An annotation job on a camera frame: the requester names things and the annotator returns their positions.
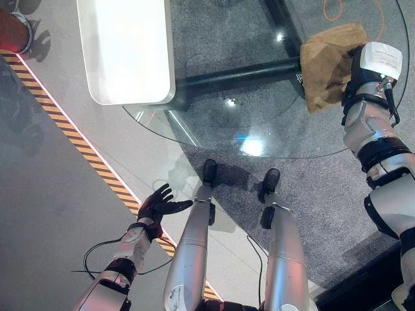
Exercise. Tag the white rectangular basket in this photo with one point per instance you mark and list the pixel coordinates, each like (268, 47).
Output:
(124, 48)

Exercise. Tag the black table base frame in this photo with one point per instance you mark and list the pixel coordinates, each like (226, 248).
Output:
(240, 73)

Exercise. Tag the silver robot leg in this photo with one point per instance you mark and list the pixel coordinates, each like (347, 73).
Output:
(189, 252)
(285, 252)

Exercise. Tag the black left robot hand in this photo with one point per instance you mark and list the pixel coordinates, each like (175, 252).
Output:
(159, 207)

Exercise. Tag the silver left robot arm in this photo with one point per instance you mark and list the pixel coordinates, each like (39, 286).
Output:
(133, 246)

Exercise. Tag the brown cloth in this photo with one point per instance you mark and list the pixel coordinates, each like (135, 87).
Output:
(324, 71)

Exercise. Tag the silver right robot leg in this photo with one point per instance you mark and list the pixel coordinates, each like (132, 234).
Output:
(285, 252)

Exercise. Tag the yellow black hazard tape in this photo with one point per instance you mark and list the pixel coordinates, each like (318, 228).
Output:
(69, 131)

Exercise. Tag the silver left robot leg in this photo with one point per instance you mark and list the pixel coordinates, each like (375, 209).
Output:
(189, 252)

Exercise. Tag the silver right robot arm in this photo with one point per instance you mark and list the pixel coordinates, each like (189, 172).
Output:
(373, 126)

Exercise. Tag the right robot hand white plate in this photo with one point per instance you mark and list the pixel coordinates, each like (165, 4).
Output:
(379, 58)

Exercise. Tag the round glass table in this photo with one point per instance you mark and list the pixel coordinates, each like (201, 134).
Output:
(291, 129)

